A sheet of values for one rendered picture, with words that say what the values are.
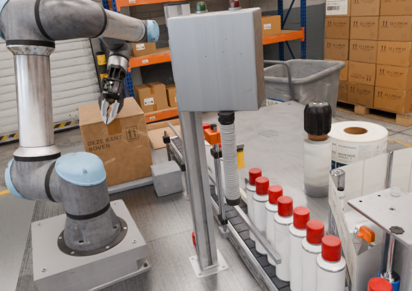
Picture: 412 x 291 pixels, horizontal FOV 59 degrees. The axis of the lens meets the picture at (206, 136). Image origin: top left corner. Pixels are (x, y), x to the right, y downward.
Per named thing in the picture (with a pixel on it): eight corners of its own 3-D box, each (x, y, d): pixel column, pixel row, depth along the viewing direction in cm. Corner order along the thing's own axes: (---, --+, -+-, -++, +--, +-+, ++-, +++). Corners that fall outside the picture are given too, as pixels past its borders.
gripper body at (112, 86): (98, 91, 126) (105, 62, 130) (100, 102, 134) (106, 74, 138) (120, 94, 127) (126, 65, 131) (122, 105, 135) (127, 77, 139)
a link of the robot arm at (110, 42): (123, 12, 125) (136, 32, 134) (94, 13, 127) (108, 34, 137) (118, 30, 122) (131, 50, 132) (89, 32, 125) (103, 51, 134)
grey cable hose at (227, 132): (244, 204, 79) (237, 113, 72) (228, 208, 78) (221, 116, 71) (237, 196, 82) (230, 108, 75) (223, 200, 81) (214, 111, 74)
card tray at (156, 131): (203, 139, 185) (202, 132, 184) (153, 149, 179) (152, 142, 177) (187, 122, 212) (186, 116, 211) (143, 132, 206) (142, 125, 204)
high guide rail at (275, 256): (282, 263, 79) (281, 258, 78) (277, 264, 79) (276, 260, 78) (170, 124, 175) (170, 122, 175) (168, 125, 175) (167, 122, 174)
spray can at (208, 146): (224, 184, 129) (219, 130, 121) (210, 187, 127) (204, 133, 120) (219, 178, 133) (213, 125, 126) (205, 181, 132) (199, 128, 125)
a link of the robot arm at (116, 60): (109, 65, 140) (130, 68, 141) (106, 75, 138) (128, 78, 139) (107, 54, 133) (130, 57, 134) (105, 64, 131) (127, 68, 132)
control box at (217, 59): (259, 111, 71) (253, 10, 64) (178, 112, 76) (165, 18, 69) (265, 97, 80) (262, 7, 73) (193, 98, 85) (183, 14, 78)
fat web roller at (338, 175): (347, 236, 95) (350, 173, 89) (333, 241, 94) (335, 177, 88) (336, 226, 100) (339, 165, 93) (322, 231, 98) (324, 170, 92)
